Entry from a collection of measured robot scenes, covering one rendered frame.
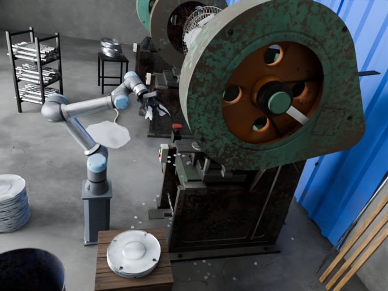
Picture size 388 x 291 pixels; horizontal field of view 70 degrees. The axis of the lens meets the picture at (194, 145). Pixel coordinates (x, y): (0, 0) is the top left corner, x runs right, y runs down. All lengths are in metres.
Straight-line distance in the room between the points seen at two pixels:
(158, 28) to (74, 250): 2.07
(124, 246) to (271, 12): 1.37
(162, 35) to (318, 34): 1.87
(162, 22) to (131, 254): 2.11
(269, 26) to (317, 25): 0.22
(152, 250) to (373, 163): 1.67
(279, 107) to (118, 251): 1.14
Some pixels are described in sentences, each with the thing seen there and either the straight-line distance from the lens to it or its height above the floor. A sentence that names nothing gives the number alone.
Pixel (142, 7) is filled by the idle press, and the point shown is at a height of 1.30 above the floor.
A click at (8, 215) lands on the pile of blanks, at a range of 2.32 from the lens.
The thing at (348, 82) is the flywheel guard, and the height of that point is 1.44.
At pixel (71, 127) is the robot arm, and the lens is 1.85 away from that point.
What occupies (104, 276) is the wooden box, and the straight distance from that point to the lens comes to 1.65.
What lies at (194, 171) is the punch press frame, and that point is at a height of 0.64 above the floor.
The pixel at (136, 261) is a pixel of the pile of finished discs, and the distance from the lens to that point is 1.65.
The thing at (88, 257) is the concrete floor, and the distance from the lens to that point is 2.17.
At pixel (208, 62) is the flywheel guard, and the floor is 1.46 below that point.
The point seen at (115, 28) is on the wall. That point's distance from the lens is 8.26.
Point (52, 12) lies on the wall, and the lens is 8.38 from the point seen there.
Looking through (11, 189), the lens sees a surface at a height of 0.30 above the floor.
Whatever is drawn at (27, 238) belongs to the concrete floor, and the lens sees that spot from 2.36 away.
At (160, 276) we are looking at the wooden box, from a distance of 1.65.
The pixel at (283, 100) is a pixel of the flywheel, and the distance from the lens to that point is 1.29.
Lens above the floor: 1.71
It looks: 30 degrees down
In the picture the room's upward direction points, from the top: 11 degrees clockwise
